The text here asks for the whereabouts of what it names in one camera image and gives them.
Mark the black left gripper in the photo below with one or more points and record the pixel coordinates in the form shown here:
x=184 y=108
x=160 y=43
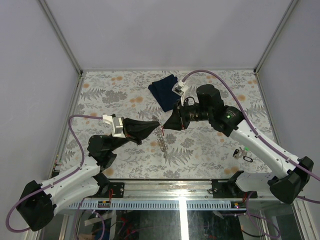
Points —
x=135 y=130

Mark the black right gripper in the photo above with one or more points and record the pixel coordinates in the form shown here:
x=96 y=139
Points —
x=178 y=120

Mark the steel disc with keyrings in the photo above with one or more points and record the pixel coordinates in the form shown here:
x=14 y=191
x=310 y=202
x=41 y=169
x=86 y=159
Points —
x=160 y=138

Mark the silver key black tag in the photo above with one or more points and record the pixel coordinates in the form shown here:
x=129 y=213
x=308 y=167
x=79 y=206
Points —
x=239 y=153

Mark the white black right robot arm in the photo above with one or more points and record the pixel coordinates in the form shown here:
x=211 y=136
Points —
x=289 y=173

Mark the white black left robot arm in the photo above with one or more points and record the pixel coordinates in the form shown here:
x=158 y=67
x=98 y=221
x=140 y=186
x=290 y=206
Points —
x=40 y=202

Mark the dark blue folded cloth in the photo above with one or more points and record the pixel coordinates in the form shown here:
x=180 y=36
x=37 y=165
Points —
x=163 y=94

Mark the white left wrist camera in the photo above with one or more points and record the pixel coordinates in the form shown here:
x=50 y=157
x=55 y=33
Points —
x=116 y=123

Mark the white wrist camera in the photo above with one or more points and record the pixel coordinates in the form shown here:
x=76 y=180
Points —
x=181 y=89
x=116 y=123

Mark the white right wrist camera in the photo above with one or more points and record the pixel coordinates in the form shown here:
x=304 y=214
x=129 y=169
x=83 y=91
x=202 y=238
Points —
x=181 y=89

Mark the aluminium mounting rail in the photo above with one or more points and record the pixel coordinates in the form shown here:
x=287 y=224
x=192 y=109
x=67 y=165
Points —
x=165 y=190

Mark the white slotted cable duct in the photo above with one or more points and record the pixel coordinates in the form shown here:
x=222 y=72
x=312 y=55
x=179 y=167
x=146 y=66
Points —
x=215 y=205

